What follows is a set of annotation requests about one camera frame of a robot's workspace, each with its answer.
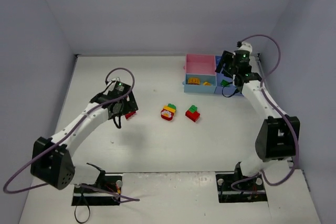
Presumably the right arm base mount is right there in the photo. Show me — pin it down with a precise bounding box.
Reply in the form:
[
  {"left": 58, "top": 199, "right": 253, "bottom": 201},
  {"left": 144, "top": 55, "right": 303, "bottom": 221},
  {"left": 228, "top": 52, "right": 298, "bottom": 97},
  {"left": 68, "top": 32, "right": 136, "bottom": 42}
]
[{"left": 215, "top": 173, "right": 268, "bottom": 204}]

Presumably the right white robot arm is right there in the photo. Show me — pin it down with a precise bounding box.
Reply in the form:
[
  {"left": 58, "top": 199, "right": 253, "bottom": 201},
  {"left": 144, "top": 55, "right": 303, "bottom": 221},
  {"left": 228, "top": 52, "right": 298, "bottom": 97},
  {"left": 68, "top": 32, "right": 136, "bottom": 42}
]
[{"left": 215, "top": 49, "right": 300, "bottom": 179}]

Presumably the green square lego brick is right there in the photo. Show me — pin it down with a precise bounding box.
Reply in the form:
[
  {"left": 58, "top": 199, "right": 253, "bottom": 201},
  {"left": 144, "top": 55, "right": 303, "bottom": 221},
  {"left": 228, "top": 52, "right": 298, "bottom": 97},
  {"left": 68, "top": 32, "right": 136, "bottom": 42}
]
[{"left": 221, "top": 80, "right": 231, "bottom": 87}]

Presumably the dark blue container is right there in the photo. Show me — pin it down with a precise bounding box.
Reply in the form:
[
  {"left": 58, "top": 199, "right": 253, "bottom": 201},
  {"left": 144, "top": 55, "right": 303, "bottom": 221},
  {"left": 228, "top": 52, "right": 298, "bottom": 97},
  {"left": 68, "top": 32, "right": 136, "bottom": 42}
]
[{"left": 215, "top": 55, "right": 251, "bottom": 97}]

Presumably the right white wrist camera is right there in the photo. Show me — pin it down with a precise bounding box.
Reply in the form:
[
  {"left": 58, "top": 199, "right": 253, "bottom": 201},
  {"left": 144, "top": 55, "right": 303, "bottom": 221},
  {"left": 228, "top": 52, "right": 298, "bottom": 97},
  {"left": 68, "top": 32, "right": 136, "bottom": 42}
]
[{"left": 237, "top": 41, "right": 253, "bottom": 53}]

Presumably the small yellow lego brick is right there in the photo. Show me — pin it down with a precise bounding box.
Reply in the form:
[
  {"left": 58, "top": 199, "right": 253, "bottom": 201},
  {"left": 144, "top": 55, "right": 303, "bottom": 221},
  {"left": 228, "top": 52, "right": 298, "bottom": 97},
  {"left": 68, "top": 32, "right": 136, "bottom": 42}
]
[{"left": 203, "top": 81, "right": 212, "bottom": 86}]

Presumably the flower lego stack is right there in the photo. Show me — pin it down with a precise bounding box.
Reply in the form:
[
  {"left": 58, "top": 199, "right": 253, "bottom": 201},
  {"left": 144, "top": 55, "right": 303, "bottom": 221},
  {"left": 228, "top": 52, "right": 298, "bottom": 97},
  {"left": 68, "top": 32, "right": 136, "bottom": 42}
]
[{"left": 160, "top": 103, "right": 176, "bottom": 121}]

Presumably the yellow rounded lego brick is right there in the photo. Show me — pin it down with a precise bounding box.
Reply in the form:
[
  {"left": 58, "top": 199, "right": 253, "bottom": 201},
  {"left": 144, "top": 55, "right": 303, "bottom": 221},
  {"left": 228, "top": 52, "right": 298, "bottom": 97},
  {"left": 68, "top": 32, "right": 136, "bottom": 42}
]
[{"left": 187, "top": 77, "right": 200, "bottom": 85}]

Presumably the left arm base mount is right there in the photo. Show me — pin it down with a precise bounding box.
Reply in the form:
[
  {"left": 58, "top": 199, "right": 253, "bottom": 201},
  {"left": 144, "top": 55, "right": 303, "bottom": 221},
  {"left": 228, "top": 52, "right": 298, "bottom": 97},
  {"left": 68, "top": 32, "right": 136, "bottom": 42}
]
[{"left": 71, "top": 173, "right": 123, "bottom": 206}]

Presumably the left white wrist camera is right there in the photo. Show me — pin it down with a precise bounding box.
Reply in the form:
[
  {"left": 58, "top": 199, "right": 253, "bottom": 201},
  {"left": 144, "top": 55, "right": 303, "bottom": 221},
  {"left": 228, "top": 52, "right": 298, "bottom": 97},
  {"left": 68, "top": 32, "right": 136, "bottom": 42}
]
[{"left": 108, "top": 77, "right": 120, "bottom": 83}]

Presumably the red green lego stack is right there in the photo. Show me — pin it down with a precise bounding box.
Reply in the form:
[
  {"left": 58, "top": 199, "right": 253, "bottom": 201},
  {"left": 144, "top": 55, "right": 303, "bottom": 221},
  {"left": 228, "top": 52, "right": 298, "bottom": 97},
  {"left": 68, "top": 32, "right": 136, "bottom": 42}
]
[{"left": 185, "top": 104, "right": 200, "bottom": 123}]

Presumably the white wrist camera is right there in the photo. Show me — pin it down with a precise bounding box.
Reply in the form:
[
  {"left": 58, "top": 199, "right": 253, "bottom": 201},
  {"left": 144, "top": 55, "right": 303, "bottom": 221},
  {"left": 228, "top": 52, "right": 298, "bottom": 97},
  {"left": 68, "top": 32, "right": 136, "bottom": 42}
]
[
  {"left": 237, "top": 41, "right": 253, "bottom": 53},
  {"left": 108, "top": 77, "right": 120, "bottom": 83}
]

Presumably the red yellow green lego figure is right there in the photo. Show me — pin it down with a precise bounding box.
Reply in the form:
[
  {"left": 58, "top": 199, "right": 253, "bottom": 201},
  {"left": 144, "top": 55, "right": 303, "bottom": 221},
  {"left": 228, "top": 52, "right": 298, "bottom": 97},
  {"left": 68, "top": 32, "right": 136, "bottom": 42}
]
[{"left": 124, "top": 111, "right": 136, "bottom": 120}]

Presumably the light blue container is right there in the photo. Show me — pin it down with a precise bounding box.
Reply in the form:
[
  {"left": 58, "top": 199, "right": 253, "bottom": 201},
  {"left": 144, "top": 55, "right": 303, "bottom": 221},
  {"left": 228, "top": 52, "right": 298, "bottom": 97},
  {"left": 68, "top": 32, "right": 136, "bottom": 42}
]
[{"left": 183, "top": 73, "right": 217, "bottom": 94}]

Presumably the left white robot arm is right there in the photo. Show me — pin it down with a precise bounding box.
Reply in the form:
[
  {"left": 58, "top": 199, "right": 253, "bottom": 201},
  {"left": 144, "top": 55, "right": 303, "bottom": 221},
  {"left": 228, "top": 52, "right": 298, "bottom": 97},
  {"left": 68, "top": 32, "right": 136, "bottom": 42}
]
[{"left": 30, "top": 80, "right": 138, "bottom": 190}]

